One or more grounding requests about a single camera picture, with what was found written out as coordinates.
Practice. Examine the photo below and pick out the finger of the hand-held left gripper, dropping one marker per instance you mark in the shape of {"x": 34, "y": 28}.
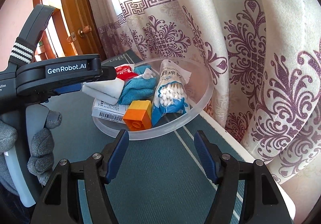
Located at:
{"x": 109, "y": 73}
{"x": 67, "y": 88}

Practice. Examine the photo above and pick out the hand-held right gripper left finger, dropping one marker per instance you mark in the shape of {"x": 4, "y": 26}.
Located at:
{"x": 117, "y": 153}

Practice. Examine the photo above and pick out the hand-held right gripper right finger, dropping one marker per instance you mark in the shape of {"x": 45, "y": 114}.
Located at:
{"x": 205, "y": 156}

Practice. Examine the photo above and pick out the white sponge with black stripe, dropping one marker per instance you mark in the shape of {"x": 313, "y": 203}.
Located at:
{"x": 105, "y": 88}

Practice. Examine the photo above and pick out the red snack packet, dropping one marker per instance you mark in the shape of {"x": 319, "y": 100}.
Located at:
{"x": 125, "y": 72}

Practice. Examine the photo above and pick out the blue cloth pouch white ribbon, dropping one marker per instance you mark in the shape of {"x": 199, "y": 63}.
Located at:
{"x": 135, "y": 88}

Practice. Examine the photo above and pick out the white medicine box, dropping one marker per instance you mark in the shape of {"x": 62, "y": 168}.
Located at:
{"x": 107, "y": 111}

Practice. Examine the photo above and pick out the clear plastic bowl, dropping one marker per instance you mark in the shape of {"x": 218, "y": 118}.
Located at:
{"x": 175, "y": 126}

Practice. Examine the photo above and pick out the orange yellow toy block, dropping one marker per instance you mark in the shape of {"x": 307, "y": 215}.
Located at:
{"x": 138, "y": 113}

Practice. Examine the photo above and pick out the cotton swab bag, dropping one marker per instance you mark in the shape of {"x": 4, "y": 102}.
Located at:
{"x": 170, "y": 96}

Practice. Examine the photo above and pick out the person's left hand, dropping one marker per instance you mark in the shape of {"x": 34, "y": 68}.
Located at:
{"x": 41, "y": 143}

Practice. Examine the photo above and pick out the teal table mat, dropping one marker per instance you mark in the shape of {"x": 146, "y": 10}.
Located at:
{"x": 155, "y": 176}

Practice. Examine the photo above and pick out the wooden door knob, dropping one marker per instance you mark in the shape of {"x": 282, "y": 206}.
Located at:
{"x": 85, "y": 31}

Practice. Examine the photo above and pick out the wooden door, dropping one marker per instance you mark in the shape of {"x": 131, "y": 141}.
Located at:
{"x": 75, "y": 0}

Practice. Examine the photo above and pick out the patterned cream curtain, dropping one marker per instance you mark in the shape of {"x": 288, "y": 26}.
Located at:
{"x": 225, "y": 38}

